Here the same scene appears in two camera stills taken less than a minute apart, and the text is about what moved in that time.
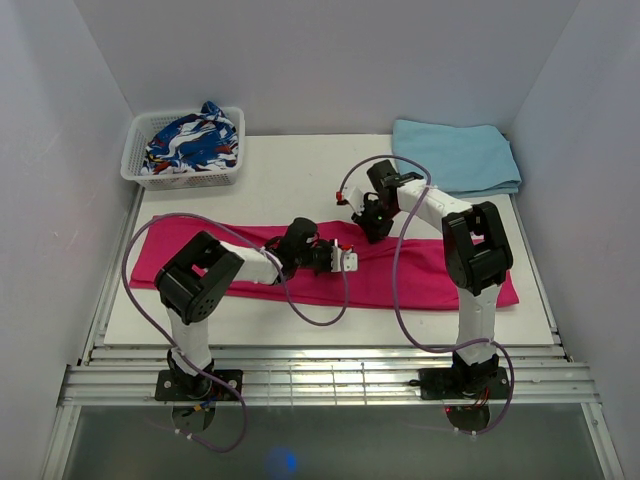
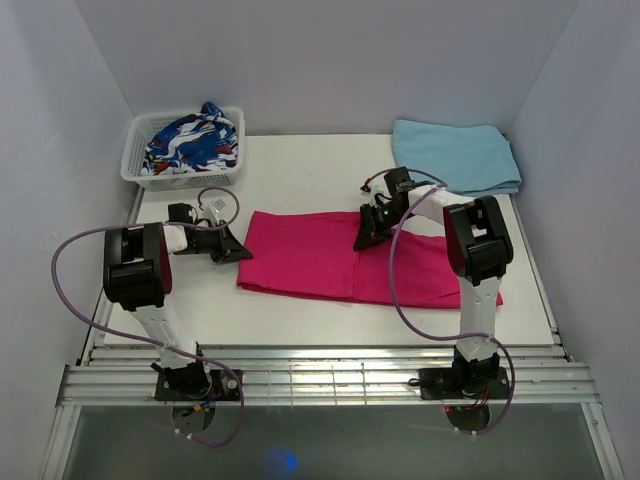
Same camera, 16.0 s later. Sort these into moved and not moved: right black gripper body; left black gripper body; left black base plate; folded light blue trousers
Moved: left black gripper body
Not moved: right black gripper body; folded light blue trousers; left black base plate
